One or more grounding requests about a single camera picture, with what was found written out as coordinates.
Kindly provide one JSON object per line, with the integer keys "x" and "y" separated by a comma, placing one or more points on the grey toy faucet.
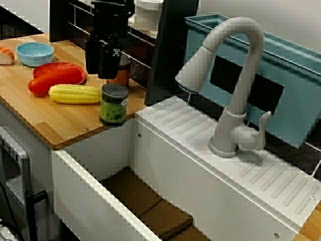
{"x": 250, "y": 37}

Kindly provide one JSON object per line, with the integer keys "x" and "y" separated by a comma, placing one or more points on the green pea can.
{"x": 114, "y": 110}

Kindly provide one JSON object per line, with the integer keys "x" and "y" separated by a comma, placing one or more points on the orange white toy sushi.
{"x": 5, "y": 56}

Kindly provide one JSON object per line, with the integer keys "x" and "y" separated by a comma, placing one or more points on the white toy sink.
{"x": 175, "y": 150}

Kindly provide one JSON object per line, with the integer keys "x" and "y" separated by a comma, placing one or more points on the orange labelled jar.
{"x": 124, "y": 75}

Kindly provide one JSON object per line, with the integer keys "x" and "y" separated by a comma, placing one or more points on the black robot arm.
{"x": 110, "y": 5}

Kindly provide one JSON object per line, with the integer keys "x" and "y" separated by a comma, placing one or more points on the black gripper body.
{"x": 110, "y": 25}

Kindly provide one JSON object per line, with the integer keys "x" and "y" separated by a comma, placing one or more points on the light blue bowl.
{"x": 35, "y": 54}

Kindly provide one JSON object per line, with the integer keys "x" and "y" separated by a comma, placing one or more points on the brown cloth mat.
{"x": 140, "y": 190}

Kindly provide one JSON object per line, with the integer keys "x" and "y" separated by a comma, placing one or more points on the red chili pepper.
{"x": 50, "y": 79}

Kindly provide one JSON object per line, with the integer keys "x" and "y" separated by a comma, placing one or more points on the grey appliance front panel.
{"x": 22, "y": 160}

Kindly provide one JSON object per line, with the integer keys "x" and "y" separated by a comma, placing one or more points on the black kitchen frame post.
{"x": 59, "y": 20}
{"x": 170, "y": 50}

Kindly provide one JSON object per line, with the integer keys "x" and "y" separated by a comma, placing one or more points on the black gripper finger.
{"x": 92, "y": 57}
{"x": 109, "y": 65}

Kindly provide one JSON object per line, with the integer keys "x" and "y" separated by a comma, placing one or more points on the teal plastic dish rack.
{"x": 288, "y": 65}

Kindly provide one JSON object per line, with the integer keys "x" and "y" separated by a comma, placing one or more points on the red plastic plate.
{"x": 54, "y": 65}

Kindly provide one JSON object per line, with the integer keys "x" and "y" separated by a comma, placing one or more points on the yellow toy corn cob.
{"x": 75, "y": 94}

